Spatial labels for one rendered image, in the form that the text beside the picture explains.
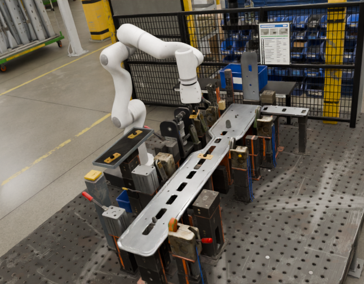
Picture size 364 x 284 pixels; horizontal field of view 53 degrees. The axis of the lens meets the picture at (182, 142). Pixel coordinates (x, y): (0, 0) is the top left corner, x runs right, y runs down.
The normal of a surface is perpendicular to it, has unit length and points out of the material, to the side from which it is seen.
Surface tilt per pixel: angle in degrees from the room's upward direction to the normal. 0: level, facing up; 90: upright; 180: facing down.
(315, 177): 0
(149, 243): 0
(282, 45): 90
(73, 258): 0
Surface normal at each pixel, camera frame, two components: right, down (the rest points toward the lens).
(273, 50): -0.47, 0.51
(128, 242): -0.15, -0.85
